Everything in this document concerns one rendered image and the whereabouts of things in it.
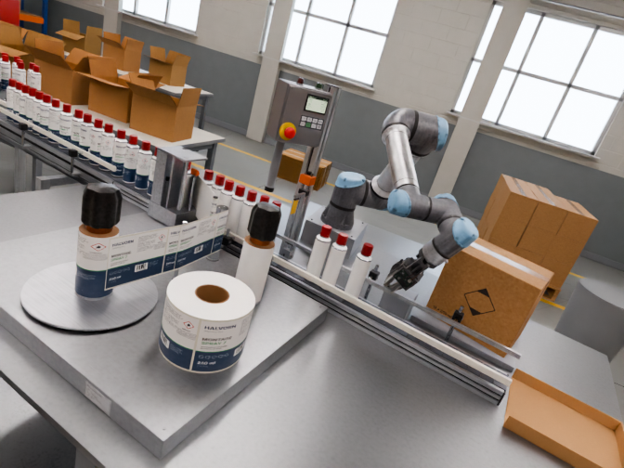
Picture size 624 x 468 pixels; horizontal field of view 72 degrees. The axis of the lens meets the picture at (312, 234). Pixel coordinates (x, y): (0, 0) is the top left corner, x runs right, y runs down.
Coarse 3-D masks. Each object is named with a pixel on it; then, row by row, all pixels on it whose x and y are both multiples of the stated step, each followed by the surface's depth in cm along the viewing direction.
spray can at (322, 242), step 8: (320, 232) 141; (328, 232) 140; (320, 240) 140; (328, 240) 141; (320, 248) 141; (328, 248) 142; (312, 256) 143; (320, 256) 142; (312, 264) 144; (320, 264) 144; (312, 272) 144; (320, 272) 146
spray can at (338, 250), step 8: (336, 240) 139; (344, 240) 137; (336, 248) 138; (344, 248) 138; (336, 256) 138; (328, 264) 141; (336, 264) 140; (328, 272) 141; (336, 272) 141; (328, 280) 142; (320, 288) 144
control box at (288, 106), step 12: (288, 84) 136; (276, 96) 143; (288, 96) 137; (300, 96) 139; (324, 96) 142; (276, 108) 143; (288, 108) 139; (300, 108) 140; (276, 120) 142; (288, 120) 141; (324, 120) 146; (276, 132) 142; (300, 132) 144; (312, 132) 146; (300, 144) 147; (312, 144) 148
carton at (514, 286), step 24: (480, 240) 160; (456, 264) 146; (480, 264) 141; (504, 264) 143; (528, 264) 150; (456, 288) 147; (480, 288) 142; (504, 288) 137; (528, 288) 133; (480, 312) 143; (504, 312) 139; (528, 312) 134; (504, 336) 140
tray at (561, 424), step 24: (528, 384) 133; (528, 408) 123; (552, 408) 126; (576, 408) 128; (528, 432) 111; (552, 432) 116; (576, 432) 119; (600, 432) 122; (576, 456) 106; (600, 456) 113
